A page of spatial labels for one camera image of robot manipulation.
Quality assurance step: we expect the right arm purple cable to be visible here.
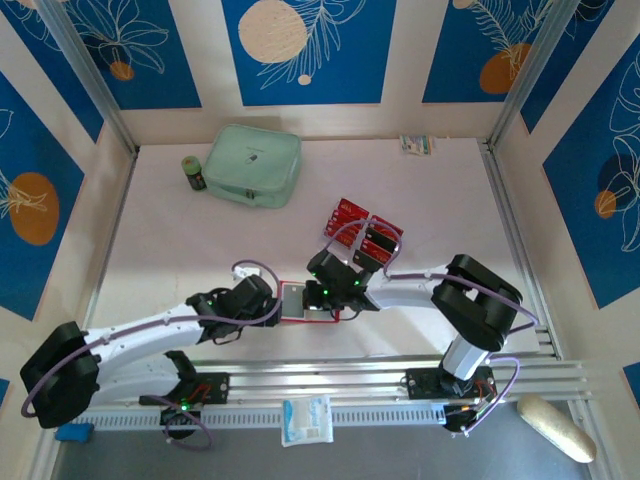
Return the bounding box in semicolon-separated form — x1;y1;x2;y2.
322;218;539;436

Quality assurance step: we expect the blue sponge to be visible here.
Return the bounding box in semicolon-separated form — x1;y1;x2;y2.
54;423;95;444

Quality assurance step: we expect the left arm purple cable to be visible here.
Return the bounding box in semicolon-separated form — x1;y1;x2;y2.
20;258;282;451

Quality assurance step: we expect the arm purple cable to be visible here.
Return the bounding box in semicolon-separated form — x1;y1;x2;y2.
20;258;282;451
322;218;539;436

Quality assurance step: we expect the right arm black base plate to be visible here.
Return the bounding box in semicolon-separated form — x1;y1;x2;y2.
405;367;499;401

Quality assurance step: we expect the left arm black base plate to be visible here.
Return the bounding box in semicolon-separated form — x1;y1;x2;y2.
139;372;231;407

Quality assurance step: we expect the small green-lidded dark bottle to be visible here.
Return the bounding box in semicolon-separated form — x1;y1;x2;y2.
180;155;207;192

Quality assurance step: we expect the red card holder wallet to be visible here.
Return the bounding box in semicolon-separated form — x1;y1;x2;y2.
277;279;346;326

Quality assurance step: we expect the black controller board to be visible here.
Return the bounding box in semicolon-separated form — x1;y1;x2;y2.
159;404;202;427
442;402;484;437

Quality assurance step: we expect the aluminium corner post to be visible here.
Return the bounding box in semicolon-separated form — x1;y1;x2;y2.
37;0;139;156
487;0;584;149

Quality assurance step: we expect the beige textured roll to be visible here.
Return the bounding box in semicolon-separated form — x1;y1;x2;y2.
517;394;598;464

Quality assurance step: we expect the mint green zip pouch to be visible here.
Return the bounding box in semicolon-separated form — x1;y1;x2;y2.
201;124;304;209

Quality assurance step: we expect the small printed paper packet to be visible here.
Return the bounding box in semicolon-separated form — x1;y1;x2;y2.
399;133;435;156

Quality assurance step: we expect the aluminium rail frame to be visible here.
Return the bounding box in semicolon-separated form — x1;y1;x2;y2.
42;355;591;415

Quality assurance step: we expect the white slotted cable duct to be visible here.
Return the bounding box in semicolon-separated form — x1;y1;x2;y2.
64;407;447;432

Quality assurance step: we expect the aluminium side rail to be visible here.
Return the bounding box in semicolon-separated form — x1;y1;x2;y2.
480;141;564;360
82;149;140;329

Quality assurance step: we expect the white blue wipes packet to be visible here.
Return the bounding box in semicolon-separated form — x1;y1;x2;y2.
280;394;335;448

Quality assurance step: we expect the clear acrylic card stand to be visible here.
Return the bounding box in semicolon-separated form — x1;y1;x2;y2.
319;196;406;281

